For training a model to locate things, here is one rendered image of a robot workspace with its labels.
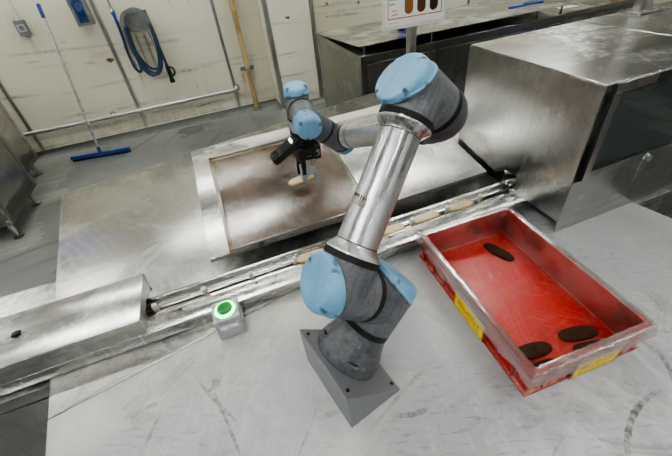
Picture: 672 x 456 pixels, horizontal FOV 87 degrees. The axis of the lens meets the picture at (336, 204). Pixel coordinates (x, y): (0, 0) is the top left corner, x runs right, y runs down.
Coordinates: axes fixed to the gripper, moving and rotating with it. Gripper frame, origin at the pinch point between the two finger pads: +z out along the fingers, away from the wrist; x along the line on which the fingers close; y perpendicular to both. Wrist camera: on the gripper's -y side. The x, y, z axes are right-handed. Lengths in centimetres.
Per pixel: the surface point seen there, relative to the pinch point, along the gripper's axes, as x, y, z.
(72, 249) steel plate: 22, -85, 18
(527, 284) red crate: -68, 41, 4
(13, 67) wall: 349, -172, 64
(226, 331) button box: -43, -39, 4
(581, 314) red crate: -82, 45, 1
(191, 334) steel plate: -38, -48, 8
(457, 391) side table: -82, 5, 1
